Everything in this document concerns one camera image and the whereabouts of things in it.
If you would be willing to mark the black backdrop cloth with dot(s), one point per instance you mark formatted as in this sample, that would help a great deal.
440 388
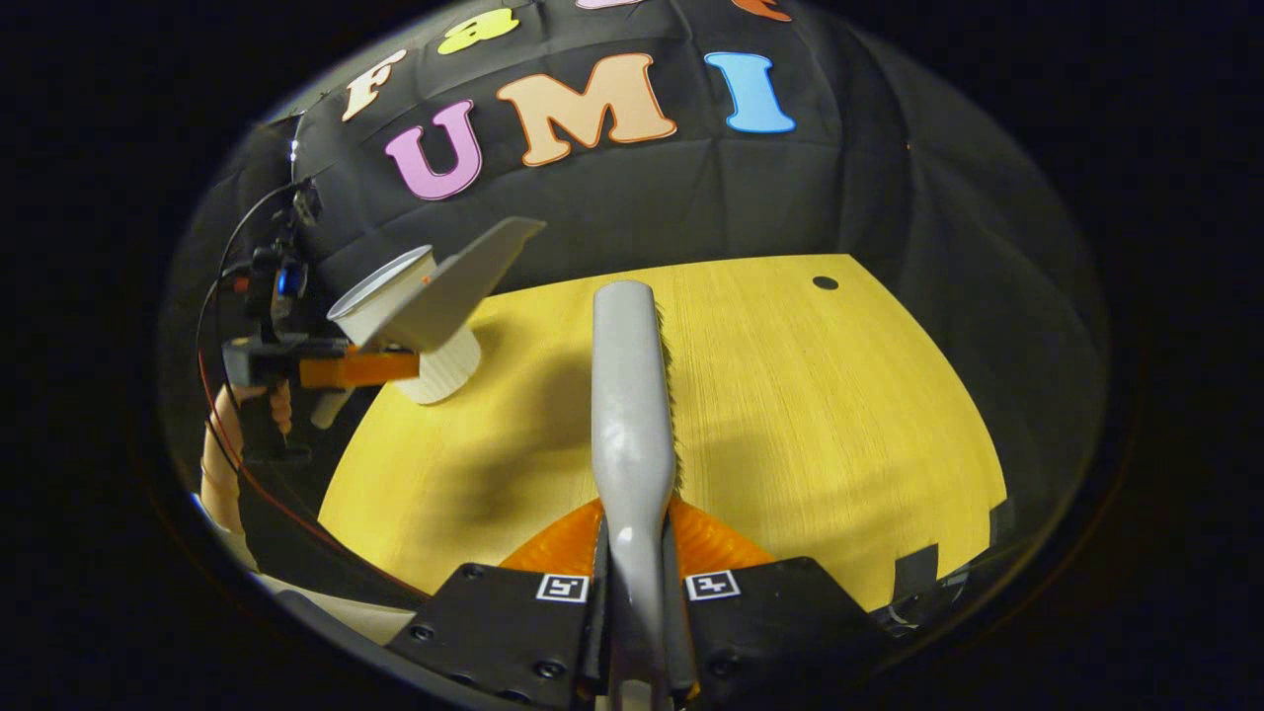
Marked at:
691 197

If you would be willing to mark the grey small broom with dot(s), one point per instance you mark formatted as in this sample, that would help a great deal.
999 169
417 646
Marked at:
627 415

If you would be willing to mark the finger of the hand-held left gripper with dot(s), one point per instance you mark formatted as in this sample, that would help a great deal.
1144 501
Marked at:
365 368

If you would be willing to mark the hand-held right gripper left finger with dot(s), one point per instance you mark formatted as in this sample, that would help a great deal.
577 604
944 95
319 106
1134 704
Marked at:
494 632

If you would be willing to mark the black tape strip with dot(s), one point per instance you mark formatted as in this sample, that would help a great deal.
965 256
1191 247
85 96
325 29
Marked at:
916 573
1000 521

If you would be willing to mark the white garbage bin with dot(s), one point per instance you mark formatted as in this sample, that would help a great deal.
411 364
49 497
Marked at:
444 370

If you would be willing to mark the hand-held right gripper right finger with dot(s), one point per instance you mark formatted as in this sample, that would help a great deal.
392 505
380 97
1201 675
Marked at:
681 642

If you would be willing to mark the wooden desktop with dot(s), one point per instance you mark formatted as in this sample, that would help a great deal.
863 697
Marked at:
839 395

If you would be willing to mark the grey dustpan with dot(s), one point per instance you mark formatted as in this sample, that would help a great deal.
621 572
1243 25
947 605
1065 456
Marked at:
454 286

